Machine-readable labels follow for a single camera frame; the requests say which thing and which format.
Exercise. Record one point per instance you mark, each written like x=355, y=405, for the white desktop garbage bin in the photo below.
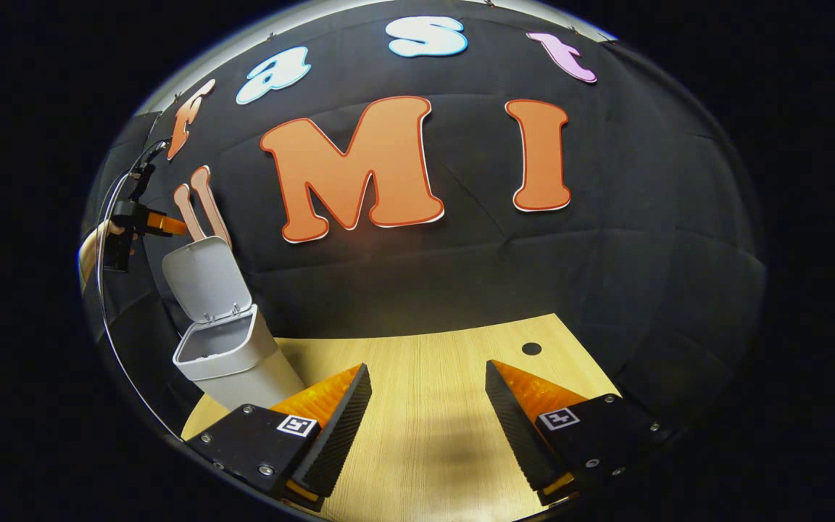
x=243, y=362

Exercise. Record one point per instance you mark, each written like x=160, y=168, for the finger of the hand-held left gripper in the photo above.
x=166, y=224

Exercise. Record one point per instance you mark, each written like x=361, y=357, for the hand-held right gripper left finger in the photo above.
x=341, y=435

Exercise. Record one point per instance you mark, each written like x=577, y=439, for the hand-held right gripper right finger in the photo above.
x=515, y=435

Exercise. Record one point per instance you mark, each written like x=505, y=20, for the wooden desktop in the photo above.
x=425, y=406

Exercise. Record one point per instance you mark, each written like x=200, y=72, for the black backdrop cloth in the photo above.
x=461, y=275

